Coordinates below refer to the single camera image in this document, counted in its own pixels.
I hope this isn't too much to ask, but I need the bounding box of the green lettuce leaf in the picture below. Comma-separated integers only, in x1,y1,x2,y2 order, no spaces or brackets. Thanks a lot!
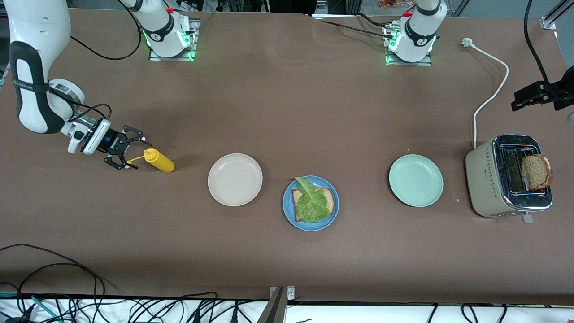
294,177,331,223

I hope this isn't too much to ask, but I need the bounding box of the brown bread slice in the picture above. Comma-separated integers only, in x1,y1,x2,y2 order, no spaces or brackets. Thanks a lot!
292,187,335,221
522,155,554,191

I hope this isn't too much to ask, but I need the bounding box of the beige round plate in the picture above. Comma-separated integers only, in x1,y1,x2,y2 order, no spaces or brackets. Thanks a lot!
208,153,263,207

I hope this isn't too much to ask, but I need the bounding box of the mint green round plate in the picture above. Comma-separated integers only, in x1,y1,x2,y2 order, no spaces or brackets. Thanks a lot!
389,154,444,208

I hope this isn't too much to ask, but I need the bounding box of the blue round plate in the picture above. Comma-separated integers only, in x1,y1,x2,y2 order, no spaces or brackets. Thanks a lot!
283,175,340,232

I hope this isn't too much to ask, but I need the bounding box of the yellow mustard squeeze bottle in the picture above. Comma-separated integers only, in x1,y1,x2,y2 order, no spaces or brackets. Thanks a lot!
127,148,175,174

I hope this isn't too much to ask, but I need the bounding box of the beige and chrome toaster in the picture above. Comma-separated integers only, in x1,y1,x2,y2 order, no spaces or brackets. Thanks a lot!
465,135,553,224

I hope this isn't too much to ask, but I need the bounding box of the brown table cover sheet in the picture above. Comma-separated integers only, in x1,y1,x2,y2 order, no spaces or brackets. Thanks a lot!
0,8,574,306

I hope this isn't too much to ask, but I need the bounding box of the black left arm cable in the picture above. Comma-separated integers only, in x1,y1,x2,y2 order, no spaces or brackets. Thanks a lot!
524,0,561,95

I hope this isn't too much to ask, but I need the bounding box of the white toaster power cable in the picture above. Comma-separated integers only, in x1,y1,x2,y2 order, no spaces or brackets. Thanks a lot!
462,38,510,149

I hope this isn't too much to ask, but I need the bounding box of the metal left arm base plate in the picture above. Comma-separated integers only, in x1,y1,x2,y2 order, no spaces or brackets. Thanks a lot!
383,25,432,66

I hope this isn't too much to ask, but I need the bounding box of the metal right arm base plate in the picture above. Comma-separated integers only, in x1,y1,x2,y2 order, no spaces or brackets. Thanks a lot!
149,19,200,61

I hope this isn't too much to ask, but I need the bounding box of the black floor cable loop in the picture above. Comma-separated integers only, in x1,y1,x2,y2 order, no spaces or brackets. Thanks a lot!
0,244,106,314
17,263,106,314

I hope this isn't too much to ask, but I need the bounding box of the teal cable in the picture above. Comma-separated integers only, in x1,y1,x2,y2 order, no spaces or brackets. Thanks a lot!
30,295,61,322

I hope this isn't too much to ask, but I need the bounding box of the black base supply cable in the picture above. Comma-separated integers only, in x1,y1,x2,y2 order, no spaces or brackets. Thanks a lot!
319,13,395,39

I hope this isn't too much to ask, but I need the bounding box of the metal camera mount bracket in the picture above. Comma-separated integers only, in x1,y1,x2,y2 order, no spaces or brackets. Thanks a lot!
258,286,296,323

